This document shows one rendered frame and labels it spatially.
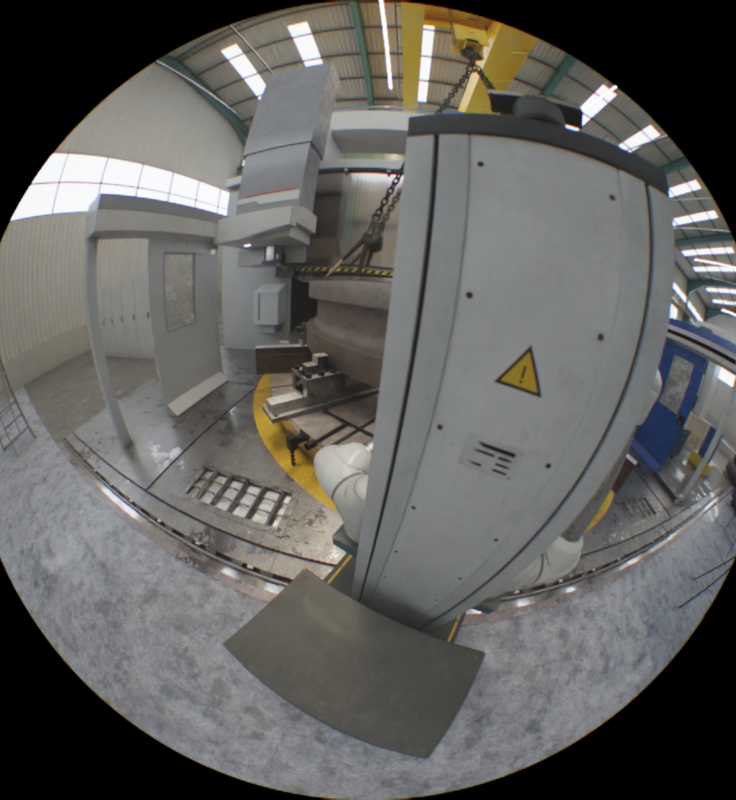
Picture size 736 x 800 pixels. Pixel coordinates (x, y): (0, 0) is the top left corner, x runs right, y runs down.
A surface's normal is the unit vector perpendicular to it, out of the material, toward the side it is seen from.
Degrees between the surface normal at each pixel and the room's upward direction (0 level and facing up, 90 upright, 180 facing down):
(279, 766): 0
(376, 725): 0
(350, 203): 90
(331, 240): 90
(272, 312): 90
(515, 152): 90
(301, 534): 0
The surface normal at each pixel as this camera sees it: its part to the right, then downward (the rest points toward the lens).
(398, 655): 0.09, -0.89
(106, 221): 0.99, 0.14
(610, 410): -0.51, 0.34
